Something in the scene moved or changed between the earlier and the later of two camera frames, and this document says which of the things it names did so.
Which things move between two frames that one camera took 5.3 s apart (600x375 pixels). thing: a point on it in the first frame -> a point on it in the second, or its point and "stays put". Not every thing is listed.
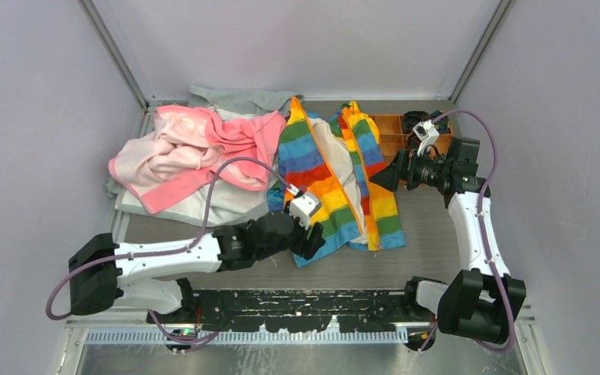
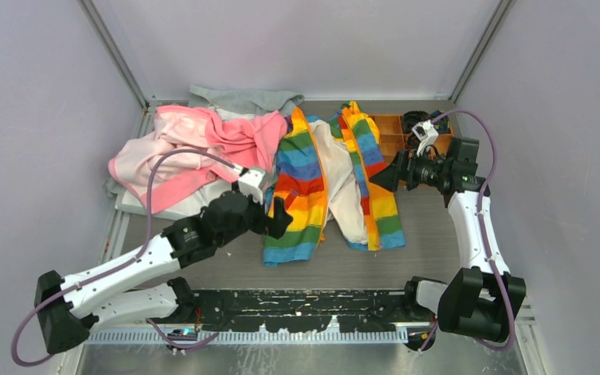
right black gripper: (408, 161) stays put
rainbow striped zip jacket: (326, 166) stays put
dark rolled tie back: (411, 119) stays put
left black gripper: (306, 248) -> (273, 226)
